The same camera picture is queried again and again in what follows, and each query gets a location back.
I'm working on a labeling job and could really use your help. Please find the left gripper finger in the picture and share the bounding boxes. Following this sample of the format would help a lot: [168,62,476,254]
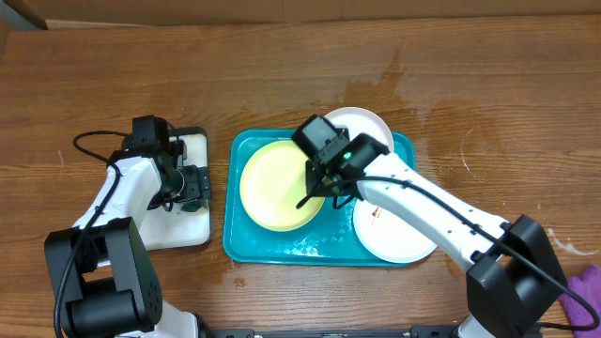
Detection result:
[169,135,187,169]
[180,165,211,202]

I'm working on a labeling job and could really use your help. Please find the yellow-green round plate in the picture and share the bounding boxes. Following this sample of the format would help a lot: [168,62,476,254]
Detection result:
[239,140,325,232]

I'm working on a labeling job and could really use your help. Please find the white plate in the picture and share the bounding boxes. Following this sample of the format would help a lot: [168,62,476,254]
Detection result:
[353,200,437,264]
[324,107,394,152]

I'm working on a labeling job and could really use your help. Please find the green and yellow sponge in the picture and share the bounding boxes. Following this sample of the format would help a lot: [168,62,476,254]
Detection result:
[180,200,202,213]

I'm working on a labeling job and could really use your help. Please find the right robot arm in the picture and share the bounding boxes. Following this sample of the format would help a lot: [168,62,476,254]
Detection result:
[292,129,567,337]

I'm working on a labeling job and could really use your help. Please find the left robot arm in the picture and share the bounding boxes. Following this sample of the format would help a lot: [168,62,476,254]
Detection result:
[44,128,212,337]

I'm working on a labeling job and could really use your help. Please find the teal plastic serving tray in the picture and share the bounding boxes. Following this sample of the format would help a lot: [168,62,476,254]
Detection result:
[223,129,391,268]

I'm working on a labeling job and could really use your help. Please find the black tray with white liner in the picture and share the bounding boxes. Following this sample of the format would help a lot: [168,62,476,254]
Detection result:
[123,127,210,251]

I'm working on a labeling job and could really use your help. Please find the purple cloth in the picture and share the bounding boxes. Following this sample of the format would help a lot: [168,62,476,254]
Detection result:
[560,266,601,338]

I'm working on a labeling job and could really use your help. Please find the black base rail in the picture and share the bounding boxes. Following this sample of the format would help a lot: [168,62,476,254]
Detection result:
[199,325,459,338]

